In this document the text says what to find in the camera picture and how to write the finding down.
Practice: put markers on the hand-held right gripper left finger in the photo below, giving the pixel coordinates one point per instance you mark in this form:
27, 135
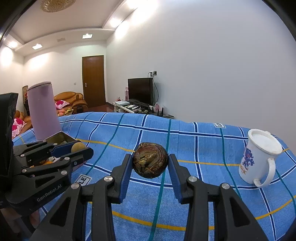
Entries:
126, 178

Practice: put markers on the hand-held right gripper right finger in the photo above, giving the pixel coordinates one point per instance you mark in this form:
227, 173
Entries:
175, 178

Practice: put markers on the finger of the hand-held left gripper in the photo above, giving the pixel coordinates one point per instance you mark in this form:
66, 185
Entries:
78, 156
61, 149

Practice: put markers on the yellow-brown longan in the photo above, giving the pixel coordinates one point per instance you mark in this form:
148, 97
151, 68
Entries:
78, 146

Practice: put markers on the pink tin box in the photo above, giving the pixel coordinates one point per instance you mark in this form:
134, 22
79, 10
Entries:
59, 137

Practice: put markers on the dark brown mangosteen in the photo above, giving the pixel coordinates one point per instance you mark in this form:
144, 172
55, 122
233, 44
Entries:
150, 160

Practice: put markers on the blue plaid cloth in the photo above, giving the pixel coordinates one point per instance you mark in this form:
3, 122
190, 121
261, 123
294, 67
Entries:
196, 143

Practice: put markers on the purple insulated tumbler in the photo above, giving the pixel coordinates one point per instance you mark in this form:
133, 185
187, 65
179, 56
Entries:
42, 111

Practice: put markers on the pink flower cushion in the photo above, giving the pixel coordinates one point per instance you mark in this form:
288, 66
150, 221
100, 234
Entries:
61, 104
17, 126

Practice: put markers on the orange leather sofa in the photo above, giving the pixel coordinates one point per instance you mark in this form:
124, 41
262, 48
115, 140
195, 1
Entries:
27, 119

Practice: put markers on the orange leather armchair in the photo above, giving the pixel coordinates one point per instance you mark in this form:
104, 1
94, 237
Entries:
76, 98

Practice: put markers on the white TV stand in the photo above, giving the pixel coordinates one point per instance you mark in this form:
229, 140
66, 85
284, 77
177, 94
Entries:
119, 109

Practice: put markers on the framed floral picture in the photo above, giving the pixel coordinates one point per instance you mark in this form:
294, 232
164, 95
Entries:
25, 97

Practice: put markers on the black router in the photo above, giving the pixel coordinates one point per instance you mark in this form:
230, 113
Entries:
165, 114

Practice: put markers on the white flat box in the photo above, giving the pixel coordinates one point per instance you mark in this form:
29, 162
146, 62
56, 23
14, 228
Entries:
122, 103

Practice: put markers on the pink flower ornament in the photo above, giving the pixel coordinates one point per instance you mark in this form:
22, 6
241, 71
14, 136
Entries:
157, 107

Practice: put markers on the brown wooden door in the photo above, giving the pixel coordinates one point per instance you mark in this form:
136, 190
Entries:
93, 81

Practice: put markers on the white mug with blue print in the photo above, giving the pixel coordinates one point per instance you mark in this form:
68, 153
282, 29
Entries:
252, 162

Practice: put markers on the black television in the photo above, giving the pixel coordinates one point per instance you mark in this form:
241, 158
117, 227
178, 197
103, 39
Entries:
140, 91

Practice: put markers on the square ceiling panel light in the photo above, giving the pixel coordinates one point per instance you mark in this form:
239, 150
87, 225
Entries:
37, 46
87, 36

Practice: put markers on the gold ceiling lamp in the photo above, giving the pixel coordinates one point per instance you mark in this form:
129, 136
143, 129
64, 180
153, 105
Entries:
57, 4

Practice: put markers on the wall power socket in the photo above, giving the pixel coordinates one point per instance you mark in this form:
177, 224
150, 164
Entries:
153, 73

